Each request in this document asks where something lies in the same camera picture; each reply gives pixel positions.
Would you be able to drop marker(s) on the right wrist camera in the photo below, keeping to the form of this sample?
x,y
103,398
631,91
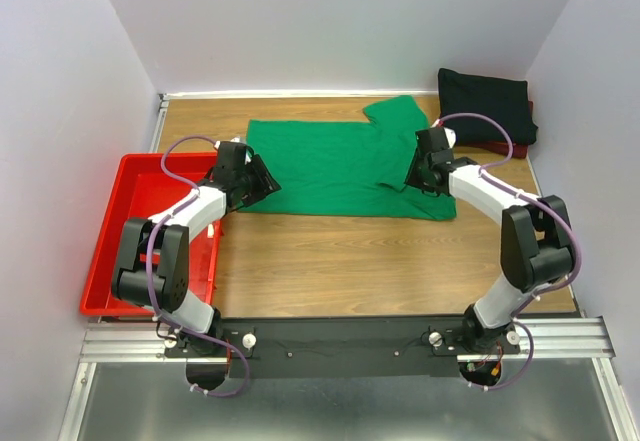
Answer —
x,y
451,137

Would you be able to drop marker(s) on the aluminium frame rail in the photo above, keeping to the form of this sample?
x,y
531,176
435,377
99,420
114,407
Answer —
x,y
560,386

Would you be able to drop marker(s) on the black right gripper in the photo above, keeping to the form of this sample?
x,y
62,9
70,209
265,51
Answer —
x,y
412,177

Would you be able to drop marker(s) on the green t-shirt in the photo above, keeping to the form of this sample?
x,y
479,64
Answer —
x,y
347,168

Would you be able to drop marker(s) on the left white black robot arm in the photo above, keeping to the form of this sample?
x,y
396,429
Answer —
x,y
152,264

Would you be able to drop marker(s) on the black folded t-shirt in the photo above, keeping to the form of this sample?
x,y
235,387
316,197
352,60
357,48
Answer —
x,y
477,103

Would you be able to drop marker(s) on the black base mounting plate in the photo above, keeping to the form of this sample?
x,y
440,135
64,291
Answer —
x,y
340,347

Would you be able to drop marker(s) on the red plastic bin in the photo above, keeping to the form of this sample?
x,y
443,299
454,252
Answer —
x,y
141,189

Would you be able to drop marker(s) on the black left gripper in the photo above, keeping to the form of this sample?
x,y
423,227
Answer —
x,y
266,182

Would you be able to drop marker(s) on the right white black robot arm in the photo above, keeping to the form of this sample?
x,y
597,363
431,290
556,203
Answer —
x,y
536,248

